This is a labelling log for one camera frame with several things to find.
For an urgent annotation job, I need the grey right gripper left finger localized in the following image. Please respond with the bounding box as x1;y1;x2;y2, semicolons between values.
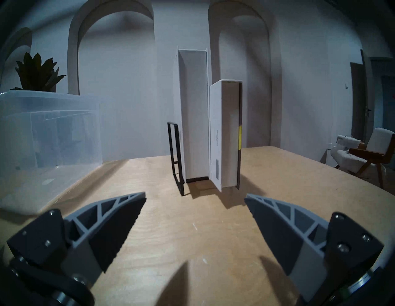
6;192;147;306

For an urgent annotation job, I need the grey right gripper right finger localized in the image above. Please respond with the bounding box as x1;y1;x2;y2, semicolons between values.
245;194;385;306

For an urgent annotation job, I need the tall white book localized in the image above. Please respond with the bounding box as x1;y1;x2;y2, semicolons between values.
173;46;213;182

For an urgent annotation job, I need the clear plastic storage box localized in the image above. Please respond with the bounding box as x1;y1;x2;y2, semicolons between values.
0;90;104;215

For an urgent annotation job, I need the white bag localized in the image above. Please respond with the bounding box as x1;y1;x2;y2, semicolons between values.
336;134;361;151

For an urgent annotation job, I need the white wooden armchair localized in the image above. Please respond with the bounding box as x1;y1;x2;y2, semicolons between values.
335;128;395;189

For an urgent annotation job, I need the grey open door leaf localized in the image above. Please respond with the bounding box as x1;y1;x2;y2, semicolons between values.
360;49;376;145

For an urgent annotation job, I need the dark green potted plant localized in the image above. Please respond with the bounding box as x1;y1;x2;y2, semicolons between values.
11;52;67;92

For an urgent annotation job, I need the black wire book stand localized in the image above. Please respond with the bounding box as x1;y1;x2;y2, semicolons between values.
167;122;211;196

